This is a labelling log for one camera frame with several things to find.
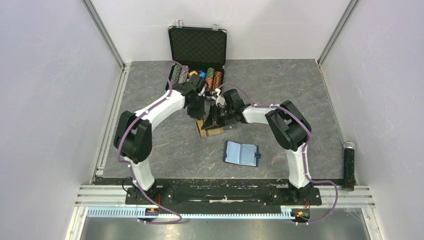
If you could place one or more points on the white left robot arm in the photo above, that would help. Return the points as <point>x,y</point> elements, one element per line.
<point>134,133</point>

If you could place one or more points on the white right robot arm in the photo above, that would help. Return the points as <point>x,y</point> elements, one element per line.
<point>289,127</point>

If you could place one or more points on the blue leather card holder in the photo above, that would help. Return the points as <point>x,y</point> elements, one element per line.
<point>241,154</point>

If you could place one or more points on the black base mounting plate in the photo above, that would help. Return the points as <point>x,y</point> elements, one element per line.
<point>218,196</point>

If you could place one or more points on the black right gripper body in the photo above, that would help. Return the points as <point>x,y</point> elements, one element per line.
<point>224,114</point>

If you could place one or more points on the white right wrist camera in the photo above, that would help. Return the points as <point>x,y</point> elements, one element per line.
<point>219,99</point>

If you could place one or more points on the clear acrylic card box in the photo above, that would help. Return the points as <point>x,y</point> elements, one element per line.
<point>226,128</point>

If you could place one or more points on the black poker chip case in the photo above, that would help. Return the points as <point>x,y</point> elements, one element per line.
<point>199,48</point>

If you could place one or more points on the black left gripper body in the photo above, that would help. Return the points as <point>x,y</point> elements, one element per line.
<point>197,109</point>

